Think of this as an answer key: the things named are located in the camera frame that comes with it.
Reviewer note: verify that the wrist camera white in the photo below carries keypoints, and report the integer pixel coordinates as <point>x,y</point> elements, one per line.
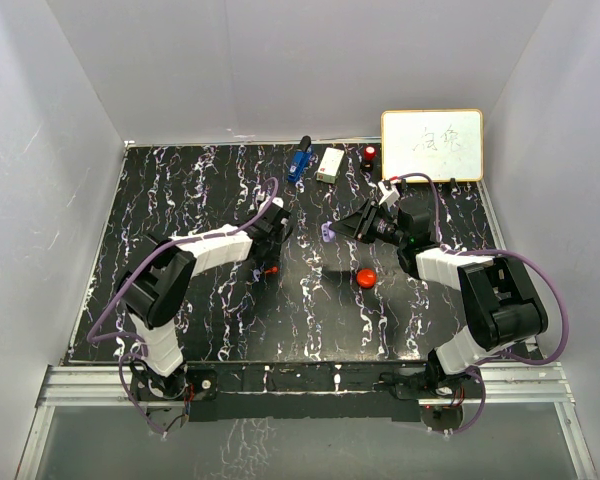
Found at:
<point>389,193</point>
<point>277,214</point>

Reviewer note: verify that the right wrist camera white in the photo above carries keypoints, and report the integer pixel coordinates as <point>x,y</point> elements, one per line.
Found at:
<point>389,193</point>

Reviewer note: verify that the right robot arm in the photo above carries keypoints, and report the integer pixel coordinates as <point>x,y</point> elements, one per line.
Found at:
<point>501,304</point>

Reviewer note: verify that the white and green box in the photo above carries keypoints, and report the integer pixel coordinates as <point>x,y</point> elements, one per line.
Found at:
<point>328,169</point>

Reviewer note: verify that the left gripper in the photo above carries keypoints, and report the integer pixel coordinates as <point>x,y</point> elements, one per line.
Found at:
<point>273,255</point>

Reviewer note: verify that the aluminium frame rail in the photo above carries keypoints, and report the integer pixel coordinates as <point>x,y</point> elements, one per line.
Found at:
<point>505,382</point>

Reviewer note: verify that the blue stapler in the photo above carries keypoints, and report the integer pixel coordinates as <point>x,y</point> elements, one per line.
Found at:
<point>300,159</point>

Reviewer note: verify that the white whiteboard with wooden frame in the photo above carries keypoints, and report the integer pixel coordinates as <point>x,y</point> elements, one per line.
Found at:
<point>443,144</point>

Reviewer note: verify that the red button device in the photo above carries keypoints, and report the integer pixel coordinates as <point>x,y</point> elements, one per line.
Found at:
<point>368,159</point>

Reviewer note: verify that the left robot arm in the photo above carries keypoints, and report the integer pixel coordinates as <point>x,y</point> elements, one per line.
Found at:
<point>156,296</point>

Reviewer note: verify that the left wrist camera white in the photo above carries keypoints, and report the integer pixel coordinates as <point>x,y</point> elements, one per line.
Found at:
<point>277,214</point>

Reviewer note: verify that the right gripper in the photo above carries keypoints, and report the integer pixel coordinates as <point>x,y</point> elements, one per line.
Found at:
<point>351,225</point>

